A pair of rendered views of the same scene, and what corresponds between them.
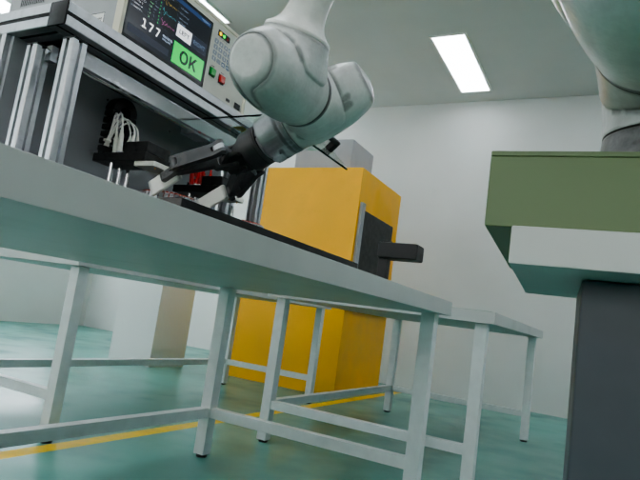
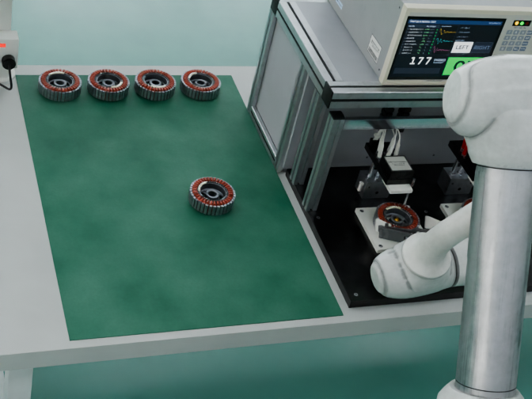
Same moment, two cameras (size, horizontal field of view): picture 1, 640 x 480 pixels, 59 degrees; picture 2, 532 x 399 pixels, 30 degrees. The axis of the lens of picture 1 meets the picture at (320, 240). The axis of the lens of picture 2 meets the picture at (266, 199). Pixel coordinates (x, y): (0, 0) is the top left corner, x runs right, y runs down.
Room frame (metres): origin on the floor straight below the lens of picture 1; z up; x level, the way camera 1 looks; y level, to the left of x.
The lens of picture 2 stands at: (-0.68, -0.53, 2.30)
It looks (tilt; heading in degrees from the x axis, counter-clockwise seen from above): 39 degrees down; 35
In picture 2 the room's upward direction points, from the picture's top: 15 degrees clockwise
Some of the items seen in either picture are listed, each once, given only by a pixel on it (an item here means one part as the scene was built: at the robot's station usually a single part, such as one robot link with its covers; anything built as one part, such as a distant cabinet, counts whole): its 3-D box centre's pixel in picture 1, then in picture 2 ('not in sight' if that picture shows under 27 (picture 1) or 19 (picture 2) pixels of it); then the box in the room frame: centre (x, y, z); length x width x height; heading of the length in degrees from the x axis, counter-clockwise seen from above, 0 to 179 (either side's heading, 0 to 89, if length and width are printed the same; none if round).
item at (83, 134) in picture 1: (130, 165); (412, 119); (1.30, 0.47, 0.92); 0.66 x 0.01 x 0.30; 152
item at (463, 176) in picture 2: not in sight; (456, 180); (1.35, 0.32, 0.80); 0.08 x 0.05 x 0.06; 152
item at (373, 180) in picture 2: not in sight; (374, 184); (1.14, 0.43, 0.80); 0.08 x 0.05 x 0.06; 152
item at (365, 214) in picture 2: not in sight; (393, 228); (1.07, 0.30, 0.78); 0.15 x 0.15 x 0.01; 62
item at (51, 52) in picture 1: (163, 114); not in sight; (1.26, 0.40, 1.04); 0.62 x 0.02 x 0.03; 152
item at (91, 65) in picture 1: (188, 119); (451, 121); (1.22, 0.33, 1.03); 0.62 x 0.01 x 0.03; 152
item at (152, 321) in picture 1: (176, 189); not in sight; (5.31, 1.43, 1.65); 0.50 x 0.45 x 3.30; 62
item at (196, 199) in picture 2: not in sight; (211, 195); (0.77, 0.64, 0.77); 0.11 x 0.11 x 0.04
